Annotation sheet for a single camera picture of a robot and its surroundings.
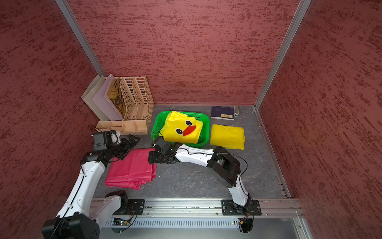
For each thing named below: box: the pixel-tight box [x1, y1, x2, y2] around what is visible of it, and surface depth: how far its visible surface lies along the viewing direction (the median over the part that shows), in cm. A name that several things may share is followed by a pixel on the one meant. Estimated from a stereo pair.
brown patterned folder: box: [107, 77, 127, 119], surface depth 102 cm
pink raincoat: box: [104, 147, 157, 191], surface depth 83 cm
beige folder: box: [81, 74, 110, 121], surface depth 91 cm
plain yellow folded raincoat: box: [209, 123, 246, 151], surface depth 105 cm
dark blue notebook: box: [210, 105, 235, 121], surface depth 117 cm
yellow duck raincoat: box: [158, 110, 204, 144], surface depth 102 cm
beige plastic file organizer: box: [95, 76, 155, 136], surface depth 105 cm
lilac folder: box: [92, 73, 124, 121], surface depth 93 cm
